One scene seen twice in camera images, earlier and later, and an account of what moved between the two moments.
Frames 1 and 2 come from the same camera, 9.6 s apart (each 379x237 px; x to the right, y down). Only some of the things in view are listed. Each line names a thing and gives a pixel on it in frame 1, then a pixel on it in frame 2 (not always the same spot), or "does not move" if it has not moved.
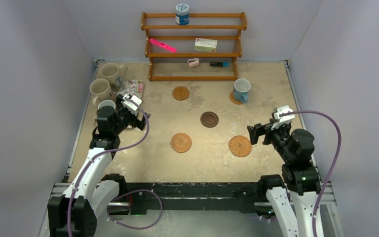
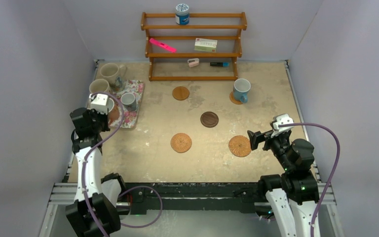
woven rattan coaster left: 181,142 does not move
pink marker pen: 163,45 does not move
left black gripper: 139,124 → 93,112
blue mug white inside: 241,89 does not move
